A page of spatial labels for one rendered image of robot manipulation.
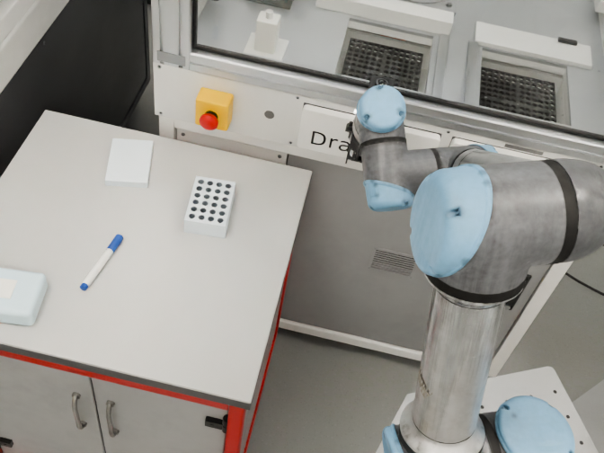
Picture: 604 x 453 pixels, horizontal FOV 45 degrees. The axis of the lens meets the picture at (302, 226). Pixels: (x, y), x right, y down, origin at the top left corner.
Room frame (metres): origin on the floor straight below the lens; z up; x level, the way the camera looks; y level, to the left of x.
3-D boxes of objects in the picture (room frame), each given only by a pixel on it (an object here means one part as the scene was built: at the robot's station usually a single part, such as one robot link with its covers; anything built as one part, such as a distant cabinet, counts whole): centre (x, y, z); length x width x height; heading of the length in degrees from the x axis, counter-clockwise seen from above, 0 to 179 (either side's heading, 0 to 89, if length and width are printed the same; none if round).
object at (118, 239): (0.80, 0.36, 0.77); 0.14 x 0.02 x 0.02; 168
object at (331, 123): (1.16, -0.10, 0.87); 0.29 x 0.02 x 0.11; 87
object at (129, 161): (1.07, 0.39, 0.77); 0.13 x 0.09 x 0.02; 10
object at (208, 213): (0.98, 0.19, 0.78); 0.12 x 0.08 x 0.04; 3
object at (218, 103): (1.17, 0.23, 0.88); 0.07 x 0.05 x 0.07; 87
